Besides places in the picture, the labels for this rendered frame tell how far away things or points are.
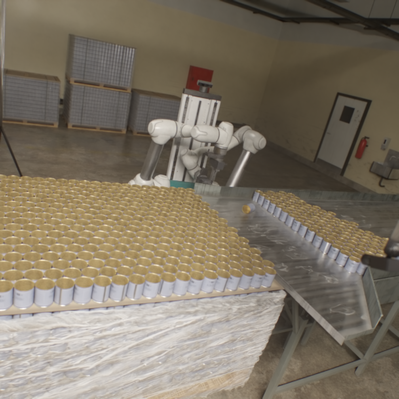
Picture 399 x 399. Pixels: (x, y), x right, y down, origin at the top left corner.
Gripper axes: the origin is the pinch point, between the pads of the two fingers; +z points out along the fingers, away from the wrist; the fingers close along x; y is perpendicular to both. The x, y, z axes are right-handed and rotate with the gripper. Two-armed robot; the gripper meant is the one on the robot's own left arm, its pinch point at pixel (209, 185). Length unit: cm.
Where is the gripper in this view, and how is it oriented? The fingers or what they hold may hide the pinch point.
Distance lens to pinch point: 276.5
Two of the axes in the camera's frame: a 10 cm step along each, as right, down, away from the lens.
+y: -2.4, 9.0, 3.7
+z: 3.6, 4.4, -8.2
